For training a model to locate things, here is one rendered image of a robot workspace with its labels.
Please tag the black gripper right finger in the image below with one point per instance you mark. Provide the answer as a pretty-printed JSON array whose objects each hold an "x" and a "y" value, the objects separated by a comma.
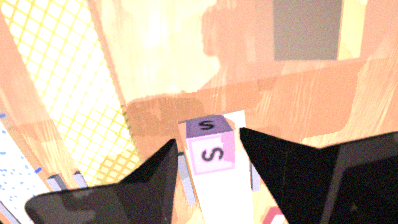
[{"x": 304, "y": 180}]

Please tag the pink cube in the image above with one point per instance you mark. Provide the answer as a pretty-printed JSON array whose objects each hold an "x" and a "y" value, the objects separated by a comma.
[{"x": 211, "y": 145}]

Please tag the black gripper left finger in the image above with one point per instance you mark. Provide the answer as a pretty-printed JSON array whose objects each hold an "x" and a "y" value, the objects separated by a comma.
[{"x": 145, "y": 196}]

